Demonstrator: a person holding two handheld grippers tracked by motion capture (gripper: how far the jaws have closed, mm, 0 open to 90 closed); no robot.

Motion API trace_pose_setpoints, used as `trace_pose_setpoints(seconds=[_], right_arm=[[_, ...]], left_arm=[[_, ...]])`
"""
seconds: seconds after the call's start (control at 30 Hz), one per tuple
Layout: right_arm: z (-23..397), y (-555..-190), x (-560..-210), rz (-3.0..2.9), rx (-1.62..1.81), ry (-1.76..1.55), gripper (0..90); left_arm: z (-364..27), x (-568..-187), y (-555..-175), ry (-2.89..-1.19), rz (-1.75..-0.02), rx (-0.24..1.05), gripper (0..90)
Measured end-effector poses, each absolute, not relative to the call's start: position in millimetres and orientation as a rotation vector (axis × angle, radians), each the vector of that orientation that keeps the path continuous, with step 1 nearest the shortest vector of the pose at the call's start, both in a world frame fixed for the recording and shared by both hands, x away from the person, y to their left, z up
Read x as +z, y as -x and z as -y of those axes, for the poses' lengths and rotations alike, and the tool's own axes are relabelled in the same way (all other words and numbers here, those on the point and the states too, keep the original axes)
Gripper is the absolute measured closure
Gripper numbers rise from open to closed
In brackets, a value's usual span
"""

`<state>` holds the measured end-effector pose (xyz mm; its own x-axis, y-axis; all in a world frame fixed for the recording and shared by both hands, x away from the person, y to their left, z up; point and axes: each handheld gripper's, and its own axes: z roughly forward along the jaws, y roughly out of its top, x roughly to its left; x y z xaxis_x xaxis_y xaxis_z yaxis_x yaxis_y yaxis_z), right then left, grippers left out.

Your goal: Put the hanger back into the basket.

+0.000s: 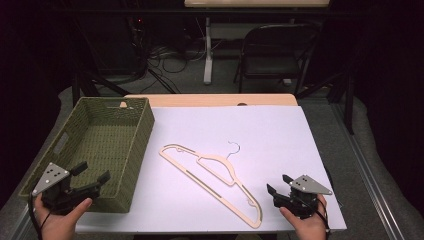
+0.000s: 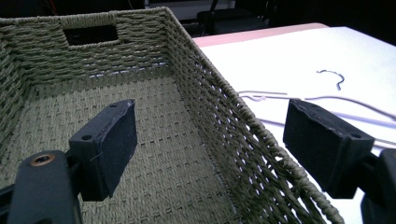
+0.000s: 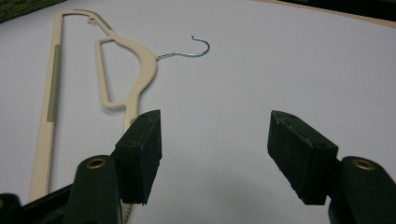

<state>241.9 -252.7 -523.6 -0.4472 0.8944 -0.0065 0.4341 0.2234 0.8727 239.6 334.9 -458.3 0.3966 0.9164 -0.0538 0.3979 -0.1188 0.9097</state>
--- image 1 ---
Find black metal stand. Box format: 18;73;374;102
296;71;356;136
71;19;132;108

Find person's left hand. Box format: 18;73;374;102
33;193;94;240

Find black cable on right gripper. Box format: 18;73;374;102
293;195;332;240

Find person's right hand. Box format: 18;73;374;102
279;194;329;240

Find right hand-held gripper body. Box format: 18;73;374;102
272;174;334;220

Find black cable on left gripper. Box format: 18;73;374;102
27;192;52;240

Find green woven basket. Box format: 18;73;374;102
18;96;156;214

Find bundle of floor cables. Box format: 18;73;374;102
126;16;224;95

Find white table cover sheet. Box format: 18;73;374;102
75;105;348;234

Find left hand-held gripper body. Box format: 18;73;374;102
31;162;102;216

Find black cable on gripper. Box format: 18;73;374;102
27;192;52;240
293;195;332;240

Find beige clothes hanger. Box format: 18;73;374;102
158;141;264;230

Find white-legged desk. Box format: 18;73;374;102
183;0;331;86

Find black folding chair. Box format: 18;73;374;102
233;22;322;96

